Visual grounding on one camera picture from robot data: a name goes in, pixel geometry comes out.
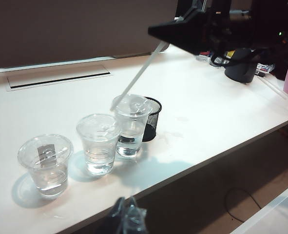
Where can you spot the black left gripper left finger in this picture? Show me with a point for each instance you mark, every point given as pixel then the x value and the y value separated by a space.
pixel 115 217

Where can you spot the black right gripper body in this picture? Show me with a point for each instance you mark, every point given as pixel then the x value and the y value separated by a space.
pixel 224 31

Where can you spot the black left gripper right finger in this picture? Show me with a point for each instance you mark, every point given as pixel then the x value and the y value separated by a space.
pixel 135 219

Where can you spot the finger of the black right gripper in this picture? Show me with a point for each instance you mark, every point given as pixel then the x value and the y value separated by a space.
pixel 185 36
pixel 195 13

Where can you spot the white paper straw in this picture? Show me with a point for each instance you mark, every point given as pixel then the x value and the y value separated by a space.
pixel 139 73

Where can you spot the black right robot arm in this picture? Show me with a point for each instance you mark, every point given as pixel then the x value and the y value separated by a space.
pixel 273 22

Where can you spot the medium clear plastic cup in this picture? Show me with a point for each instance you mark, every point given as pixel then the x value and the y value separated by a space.
pixel 98 156

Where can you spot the large clear plastic cup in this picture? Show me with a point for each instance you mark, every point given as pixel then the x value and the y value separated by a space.
pixel 130 143

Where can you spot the small clear plastic cup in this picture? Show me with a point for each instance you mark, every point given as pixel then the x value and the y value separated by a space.
pixel 48 180

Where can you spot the black cylindrical container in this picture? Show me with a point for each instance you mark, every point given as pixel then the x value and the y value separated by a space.
pixel 241 70

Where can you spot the black mesh pen holder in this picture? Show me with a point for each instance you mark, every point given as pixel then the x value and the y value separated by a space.
pixel 151 126

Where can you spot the brown desk partition panel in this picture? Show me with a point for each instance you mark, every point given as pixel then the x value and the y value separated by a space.
pixel 73 29

